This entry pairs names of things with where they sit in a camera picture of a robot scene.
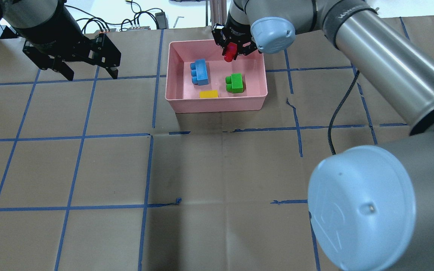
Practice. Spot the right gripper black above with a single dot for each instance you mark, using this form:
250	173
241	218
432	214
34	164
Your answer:
236	27

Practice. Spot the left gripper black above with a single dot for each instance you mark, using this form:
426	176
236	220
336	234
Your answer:
52	33

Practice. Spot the red block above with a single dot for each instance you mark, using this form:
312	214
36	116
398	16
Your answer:
230	52

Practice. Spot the green block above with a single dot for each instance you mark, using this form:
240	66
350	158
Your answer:
234	83

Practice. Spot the blue block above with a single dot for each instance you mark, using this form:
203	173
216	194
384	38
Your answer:
199	73

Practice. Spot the yellow block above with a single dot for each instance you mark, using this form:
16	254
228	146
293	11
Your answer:
208	94

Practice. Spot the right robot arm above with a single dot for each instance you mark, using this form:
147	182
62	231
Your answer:
268	155

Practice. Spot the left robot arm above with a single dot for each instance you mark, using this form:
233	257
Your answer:
24	14

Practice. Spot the pink plastic box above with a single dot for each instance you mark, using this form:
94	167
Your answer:
183	95

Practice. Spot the black power adapter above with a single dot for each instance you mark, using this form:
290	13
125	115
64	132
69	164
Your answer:
161	20

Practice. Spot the aluminium frame post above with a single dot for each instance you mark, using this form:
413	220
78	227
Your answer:
218	12

